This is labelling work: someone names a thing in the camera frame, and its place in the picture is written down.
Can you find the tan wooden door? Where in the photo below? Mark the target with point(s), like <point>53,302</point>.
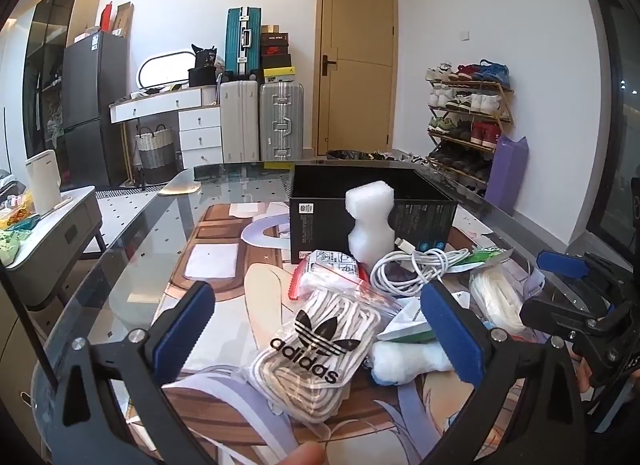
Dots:
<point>355,95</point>

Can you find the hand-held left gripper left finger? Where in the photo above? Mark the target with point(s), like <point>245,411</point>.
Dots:
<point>184,330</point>

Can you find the rows of shoes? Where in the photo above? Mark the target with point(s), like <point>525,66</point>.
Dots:
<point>467,132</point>

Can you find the tall black cabinet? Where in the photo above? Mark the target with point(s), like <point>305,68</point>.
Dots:
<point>47,45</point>

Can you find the person's right hand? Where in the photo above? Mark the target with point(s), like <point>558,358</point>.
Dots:
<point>584,380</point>

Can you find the red paper bag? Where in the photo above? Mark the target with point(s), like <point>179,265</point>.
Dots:
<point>106,17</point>

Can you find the clear bag of white masks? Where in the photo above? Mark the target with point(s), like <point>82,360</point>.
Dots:
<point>495,295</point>

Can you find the white packet with red edges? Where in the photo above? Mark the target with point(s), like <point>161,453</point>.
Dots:
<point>330,267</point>

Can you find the woven laundry basket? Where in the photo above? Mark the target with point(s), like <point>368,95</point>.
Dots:
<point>154,155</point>

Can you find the green snack packet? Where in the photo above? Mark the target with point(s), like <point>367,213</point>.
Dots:
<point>485,257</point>

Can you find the white dresser with drawers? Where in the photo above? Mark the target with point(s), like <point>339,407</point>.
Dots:
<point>200,120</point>

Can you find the black cardboard box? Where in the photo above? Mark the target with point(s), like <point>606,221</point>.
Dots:
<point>320,225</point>

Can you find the silver suitcase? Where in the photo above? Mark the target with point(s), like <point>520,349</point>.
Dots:
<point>281,120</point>

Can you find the white suitcase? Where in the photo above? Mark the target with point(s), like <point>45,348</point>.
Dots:
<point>239,120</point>

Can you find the purple bag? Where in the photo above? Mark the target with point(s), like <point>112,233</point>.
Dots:
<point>507,175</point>

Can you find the person's left hand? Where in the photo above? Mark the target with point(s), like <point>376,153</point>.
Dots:
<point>302,456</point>

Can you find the black shoe box red logo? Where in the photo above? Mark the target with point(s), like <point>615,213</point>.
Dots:
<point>275,50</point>

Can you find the teal suitcase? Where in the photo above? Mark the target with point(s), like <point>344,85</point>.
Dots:
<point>242,40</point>

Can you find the brown cardboard box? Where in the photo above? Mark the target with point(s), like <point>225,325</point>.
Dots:
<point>122,17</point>

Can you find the oval mirror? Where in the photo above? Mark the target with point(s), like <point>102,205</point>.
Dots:
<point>167,69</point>

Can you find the black yellow shoe box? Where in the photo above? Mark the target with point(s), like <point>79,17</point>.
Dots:
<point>277,74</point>

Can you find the white upright appliance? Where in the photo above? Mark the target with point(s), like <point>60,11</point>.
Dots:
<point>44,180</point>

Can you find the grey side table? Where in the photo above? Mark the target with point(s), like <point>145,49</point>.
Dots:
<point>55,245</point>

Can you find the printed desk mat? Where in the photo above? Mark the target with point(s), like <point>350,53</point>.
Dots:
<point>220,290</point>

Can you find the clear bag of white shoelaces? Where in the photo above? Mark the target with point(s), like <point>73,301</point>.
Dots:
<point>310,340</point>

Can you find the dark grey refrigerator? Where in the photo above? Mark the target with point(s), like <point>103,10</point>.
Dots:
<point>92,110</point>

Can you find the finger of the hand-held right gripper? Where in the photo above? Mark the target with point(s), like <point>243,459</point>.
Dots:
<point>562,263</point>
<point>560,317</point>

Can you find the white foam block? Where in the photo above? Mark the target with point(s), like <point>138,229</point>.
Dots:
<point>370,225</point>

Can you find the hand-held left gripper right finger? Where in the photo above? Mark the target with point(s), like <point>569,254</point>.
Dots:
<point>450,332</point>

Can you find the black bag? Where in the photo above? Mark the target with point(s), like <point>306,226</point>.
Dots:
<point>202,75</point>

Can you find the white green paper packet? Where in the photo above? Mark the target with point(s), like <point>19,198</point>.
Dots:
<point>407,320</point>

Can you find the wooden shoe rack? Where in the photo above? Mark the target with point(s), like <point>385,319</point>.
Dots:
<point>505,110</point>

